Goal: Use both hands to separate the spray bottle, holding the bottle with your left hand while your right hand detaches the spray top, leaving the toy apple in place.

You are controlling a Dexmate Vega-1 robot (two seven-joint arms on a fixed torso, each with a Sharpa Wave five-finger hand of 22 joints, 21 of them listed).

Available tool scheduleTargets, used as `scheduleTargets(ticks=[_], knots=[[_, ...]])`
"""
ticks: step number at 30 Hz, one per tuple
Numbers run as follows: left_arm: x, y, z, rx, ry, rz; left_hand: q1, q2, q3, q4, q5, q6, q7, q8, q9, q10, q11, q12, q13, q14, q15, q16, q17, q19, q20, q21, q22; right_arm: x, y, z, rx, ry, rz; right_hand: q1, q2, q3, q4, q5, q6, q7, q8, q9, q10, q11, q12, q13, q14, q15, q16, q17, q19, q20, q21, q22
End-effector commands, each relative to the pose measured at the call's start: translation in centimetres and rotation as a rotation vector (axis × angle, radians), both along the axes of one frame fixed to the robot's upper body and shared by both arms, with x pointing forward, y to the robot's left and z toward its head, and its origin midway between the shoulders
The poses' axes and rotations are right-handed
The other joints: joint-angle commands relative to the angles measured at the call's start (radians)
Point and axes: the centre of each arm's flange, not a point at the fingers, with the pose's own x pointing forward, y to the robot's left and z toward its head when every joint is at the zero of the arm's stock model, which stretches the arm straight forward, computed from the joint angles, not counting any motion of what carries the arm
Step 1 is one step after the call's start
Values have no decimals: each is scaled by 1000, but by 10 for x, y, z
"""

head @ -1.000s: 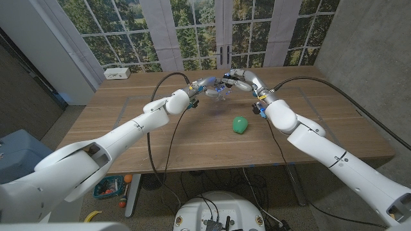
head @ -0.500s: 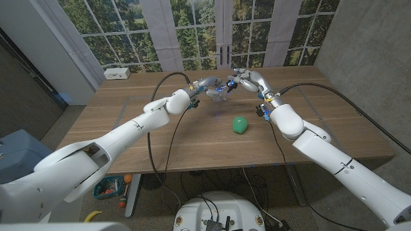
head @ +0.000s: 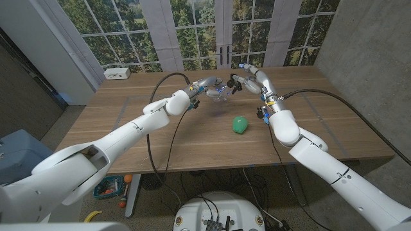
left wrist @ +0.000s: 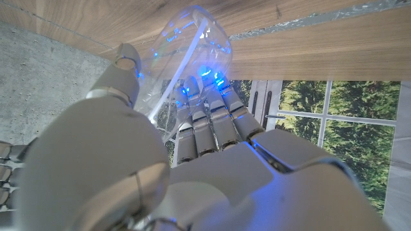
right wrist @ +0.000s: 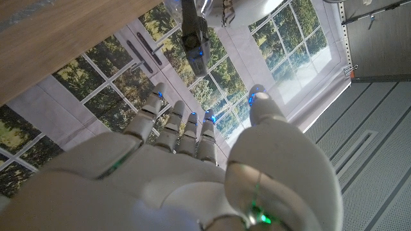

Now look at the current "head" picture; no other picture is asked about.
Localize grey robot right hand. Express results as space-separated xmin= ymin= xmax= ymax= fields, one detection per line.
xmin=231 ymin=63 xmax=286 ymax=113

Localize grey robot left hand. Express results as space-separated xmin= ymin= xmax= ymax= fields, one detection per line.
xmin=184 ymin=76 xmax=223 ymax=101

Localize clear plastic spray bottle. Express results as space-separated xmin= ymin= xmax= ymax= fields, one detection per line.
xmin=210 ymin=83 xmax=231 ymax=103

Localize black spray top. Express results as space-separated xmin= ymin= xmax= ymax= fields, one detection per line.
xmin=226 ymin=73 xmax=243 ymax=96

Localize green toy apple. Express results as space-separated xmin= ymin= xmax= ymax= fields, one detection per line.
xmin=232 ymin=115 xmax=249 ymax=135

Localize teal toy basket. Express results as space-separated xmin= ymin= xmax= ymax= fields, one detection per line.
xmin=92 ymin=175 xmax=125 ymax=200

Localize colourful wooden toy stick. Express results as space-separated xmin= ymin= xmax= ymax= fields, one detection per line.
xmin=118 ymin=184 xmax=129 ymax=209

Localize yellow toy banana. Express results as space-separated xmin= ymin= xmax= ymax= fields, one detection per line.
xmin=83 ymin=210 xmax=103 ymax=223

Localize printed window backdrop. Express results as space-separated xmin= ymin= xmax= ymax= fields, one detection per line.
xmin=28 ymin=0 xmax=341 ymax=92

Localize white power outlet box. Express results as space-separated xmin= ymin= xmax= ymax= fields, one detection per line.
xmin=103 ymin=67 xmax=132 ymax=80

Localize black round floor disc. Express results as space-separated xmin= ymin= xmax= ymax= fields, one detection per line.
xmin=141 ymin=173 xmax=167 ymax=191

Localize grey table leg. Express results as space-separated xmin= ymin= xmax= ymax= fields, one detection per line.
xmin=285 ymin=160 xmax=308 ymax=207

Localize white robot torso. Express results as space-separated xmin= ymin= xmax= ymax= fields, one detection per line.
xmin=173 ymin=191 xmax=266 ymax=231

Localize white table leg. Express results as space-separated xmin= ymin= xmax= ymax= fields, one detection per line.
xmin=124 ymin=173 xmax=142 ymax=219

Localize blue storage bin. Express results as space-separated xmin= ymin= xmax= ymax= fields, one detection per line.
xmin=0 ymin=129 xmax=54 ymax=185

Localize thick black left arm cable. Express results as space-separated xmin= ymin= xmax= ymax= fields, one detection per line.
xmin=146 ymin=72 xmax=193 ymax=212

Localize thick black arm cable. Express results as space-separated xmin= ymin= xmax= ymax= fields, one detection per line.
xmin=279 ymin=89 xmax=411 ymax=166
xmin=146 ymin=72 xmax=193 ymax=212

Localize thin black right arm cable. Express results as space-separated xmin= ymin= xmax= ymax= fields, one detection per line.
xmin=268 ymin=124 xmax=309 ymax=212

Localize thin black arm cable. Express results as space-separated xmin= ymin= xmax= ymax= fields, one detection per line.
xmin=268 ymin=124 xmax=309 ymax=212
xmin=163 ymin=107 xmax=190 ymax=180

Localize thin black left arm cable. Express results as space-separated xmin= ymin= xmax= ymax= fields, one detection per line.
xmin=163 ymin=107 xmax=190 ymax=180

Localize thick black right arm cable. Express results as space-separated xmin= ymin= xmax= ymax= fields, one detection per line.
xmin=279 ymin=89 xmax=411 ymax=166

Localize tangled black floor cables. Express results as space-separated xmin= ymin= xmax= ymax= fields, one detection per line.
xmin=179 ymin=168 xmax=267 ymax=206

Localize white floor cable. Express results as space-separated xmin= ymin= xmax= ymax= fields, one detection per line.
xmin=242 ymin=167 xmax=283 ymax=225

